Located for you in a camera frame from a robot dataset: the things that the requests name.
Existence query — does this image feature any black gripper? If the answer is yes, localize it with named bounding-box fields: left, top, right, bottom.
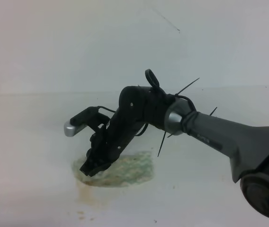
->
left=80, top=111, right=144, bottom=176

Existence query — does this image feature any green white woven rag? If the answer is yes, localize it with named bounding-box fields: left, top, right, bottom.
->
left=72, top=151, right=154, bottom=188

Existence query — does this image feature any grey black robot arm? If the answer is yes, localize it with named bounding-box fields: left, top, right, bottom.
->
left=81, top=70, right=269, bottom=218

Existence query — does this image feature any faint dried coffee stain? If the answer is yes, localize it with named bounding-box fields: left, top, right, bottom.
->
left=67, top=179, right=111, bottom=222

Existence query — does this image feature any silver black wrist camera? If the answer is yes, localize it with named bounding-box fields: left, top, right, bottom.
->
left=64, top=106, right=110, bottom=137

